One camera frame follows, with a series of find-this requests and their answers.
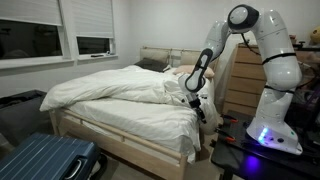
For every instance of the black remote control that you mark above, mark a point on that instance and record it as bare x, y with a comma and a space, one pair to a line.
97, 56

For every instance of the wide window with blind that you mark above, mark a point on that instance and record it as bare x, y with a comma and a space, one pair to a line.
30, 36

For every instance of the narrow window with blind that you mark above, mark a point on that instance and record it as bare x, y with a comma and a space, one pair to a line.
93, 33

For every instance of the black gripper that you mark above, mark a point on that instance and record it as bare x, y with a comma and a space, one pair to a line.
196, 105

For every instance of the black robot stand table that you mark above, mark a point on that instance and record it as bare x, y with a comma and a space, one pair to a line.
266, 160

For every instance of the dark grey pillow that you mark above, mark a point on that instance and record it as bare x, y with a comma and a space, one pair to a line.
151, 65

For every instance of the wooden chest of drawers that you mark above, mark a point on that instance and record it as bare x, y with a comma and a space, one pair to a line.
243, 80

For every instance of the blue ribbed suitcase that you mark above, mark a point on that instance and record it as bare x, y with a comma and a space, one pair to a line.
43, 156

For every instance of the light wooden bed frame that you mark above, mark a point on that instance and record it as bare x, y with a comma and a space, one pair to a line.
133, 153

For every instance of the pink pillow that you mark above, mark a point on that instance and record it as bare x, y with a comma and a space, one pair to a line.
186, 69

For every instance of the yellow plush toy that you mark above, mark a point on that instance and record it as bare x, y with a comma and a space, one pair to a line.
315, 36

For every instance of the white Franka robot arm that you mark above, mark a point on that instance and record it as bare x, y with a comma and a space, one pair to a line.
273, 76

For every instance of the white bedsheet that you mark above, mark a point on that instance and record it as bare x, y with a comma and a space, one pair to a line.
140, 120

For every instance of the dark fabric bag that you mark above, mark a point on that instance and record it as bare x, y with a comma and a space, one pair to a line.
20, 113

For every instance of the white duvet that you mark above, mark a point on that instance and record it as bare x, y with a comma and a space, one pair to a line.
110, 83

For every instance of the beige padded headboard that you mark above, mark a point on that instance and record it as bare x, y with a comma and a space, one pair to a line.
156, 54

